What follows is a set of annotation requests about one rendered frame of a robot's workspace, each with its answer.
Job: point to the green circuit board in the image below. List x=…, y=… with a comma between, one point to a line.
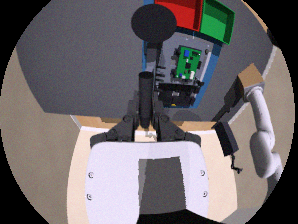
x=187, y=63

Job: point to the green bin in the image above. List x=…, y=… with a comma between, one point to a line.
x=217, y=21

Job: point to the red open-top bin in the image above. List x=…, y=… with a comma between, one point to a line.
x=187, y=12

